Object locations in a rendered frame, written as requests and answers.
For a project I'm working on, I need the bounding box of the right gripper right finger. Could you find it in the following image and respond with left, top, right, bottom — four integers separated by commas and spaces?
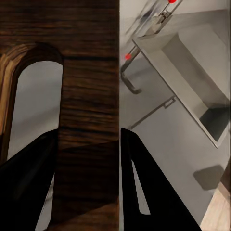
120, 128, 202, 231

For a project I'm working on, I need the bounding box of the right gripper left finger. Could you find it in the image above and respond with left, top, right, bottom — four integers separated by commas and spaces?
0, 129, 58, 231

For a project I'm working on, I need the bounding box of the cutting board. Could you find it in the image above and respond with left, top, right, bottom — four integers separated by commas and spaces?
0, 0, 120, 231

